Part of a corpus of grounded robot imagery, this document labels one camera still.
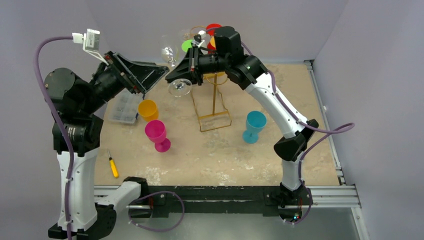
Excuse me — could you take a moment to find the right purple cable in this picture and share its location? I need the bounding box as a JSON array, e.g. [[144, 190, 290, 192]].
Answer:
[[205, 27, 356, 186]]

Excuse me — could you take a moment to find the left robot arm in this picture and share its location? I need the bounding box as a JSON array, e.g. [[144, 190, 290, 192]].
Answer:
[[43, 51, 169, 240]]

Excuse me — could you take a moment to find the purple cable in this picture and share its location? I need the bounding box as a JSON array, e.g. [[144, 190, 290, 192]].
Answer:
[[205, 27, 356, 186], [33, 35, 75, 240]]

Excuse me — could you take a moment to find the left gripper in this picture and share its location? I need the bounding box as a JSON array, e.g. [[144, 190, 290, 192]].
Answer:
[[81, 49, 169, 112]]

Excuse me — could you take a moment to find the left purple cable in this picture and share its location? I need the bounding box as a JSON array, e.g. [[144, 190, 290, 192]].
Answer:
[[33, 35, 75, 240]]

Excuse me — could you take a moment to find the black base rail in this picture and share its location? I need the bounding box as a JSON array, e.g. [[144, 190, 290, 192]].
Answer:
[[128, 185, 313, 222]]

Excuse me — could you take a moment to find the red wine glass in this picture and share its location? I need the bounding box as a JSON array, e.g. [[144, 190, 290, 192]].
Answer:
[[205, 23, 222, 36]]

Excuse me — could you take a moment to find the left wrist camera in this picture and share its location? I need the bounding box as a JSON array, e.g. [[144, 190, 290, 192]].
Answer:
[[72, 28, 109, 66]]

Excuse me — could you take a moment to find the yellow handled screwdriver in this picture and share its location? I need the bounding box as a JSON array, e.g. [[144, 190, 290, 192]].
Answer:
[[106, 149, 120, 179]]

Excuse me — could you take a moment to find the pink wine glass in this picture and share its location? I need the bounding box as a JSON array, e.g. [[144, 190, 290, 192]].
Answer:
[[144, 120, 171, 153]]

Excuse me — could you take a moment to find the green wine glass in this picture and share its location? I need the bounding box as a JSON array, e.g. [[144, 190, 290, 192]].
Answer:
[[181, 39, 197, 53]]

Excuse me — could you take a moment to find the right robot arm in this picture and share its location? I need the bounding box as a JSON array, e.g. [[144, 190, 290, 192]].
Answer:
[[165, 26, 319, 204]]

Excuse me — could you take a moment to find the clear wine glass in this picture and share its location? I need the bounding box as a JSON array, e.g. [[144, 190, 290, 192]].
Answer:
[[177, 29, 192, 42], [160, 35, 192, 97]]

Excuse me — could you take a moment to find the gold wire glass rack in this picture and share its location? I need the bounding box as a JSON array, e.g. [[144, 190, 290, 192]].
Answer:
[[190, 26, 232, 133]]

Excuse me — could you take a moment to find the clear plastic organizer box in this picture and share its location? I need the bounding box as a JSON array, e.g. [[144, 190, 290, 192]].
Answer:
[[107, 89, 143, 124]]

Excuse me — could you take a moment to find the blue wine glass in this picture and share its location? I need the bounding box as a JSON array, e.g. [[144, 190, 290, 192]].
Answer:
[[242, 110, 268, 144]]

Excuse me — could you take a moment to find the orange wine glass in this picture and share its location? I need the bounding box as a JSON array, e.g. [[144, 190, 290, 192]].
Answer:
[[137, 99, 159, 122], [207, 36, 216, 50]]

